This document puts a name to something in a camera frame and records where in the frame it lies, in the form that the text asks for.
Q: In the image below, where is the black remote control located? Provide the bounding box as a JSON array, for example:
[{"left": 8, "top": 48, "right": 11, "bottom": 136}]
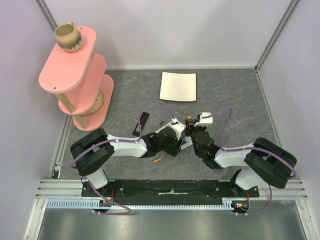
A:
[{"left": 132, "top": 112, "right": 150, "bottom": 137}]

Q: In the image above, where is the white remote control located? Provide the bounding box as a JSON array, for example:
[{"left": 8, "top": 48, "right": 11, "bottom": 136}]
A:
[{"left": 155, "top": 121, "right": 174, "bottom": 134}]

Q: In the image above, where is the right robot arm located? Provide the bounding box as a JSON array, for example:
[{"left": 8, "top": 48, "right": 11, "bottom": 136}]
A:
[{"left": 185, "top": 117, "right": 297, "bottom": 197}]

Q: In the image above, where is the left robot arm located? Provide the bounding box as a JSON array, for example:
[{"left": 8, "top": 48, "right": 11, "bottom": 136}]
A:
[{"left": 70, "top": 124, "right": 185, "bottom": 197}]

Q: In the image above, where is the white square plate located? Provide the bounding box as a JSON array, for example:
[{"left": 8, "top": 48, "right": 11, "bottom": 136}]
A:
[{"left": 159, "top": 72, "right": 197, "bottom": 102}]

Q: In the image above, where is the beige cup on lower shelf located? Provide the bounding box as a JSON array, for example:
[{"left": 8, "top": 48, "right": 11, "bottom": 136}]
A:
[{"left": 86, "top": 89, "right": 104, "bottom": 115}]

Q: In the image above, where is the pink three tier shelf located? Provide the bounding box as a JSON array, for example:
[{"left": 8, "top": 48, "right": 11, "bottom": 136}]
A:
[{"left": 38, "top": 26, "right": 114, "bottom": 132}]

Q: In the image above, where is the beige ceramic mug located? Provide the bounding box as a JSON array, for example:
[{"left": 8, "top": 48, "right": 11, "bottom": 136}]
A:
[{"left": 54, "top": 22, "right": 82, "bottom": 53}]

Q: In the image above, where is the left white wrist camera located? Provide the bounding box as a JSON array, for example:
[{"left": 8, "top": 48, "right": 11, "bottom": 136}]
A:
[{"left": 171, "top": 118, "right": 186, "bottom": 140}]

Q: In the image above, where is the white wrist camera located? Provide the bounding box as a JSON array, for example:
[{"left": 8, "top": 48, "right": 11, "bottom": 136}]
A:
[
  {"left": 194, "top": 112, "right": 213, "bottom": 127},
  {"left": 171, "top": 118, "right": 186, "bottom": 140}
]

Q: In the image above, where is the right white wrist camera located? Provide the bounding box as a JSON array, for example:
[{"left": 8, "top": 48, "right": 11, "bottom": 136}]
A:
[{"left": 194, "top": 112, "right": 213, "bottom": 127}]

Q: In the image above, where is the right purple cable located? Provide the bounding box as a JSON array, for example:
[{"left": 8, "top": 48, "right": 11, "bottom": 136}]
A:
[{"left": 204, "top": 107, "right": 298, "bottom": 217}]

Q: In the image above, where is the purple cable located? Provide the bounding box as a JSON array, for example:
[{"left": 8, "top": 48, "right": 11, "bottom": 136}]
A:
[
  {"left": 204, "top": 107, "right": 298, "bottom": 217},
  {"left": 70, "top": 100, "right": 179, "bottom": 215}
]

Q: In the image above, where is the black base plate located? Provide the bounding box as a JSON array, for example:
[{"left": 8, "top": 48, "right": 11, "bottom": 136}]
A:
[{"left": 81, "top": 178, "right": 261, "bottom": 207}]

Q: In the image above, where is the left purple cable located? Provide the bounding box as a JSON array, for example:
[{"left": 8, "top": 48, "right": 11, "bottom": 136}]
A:
[{"left": 70, "top": 100, "right": 179, "bottom": 215}]

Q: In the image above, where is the light blue cable duct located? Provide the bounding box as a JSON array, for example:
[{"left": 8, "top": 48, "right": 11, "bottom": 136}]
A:
[{"left": 46, "top": 199, "right": 248, "bottom": 211}]

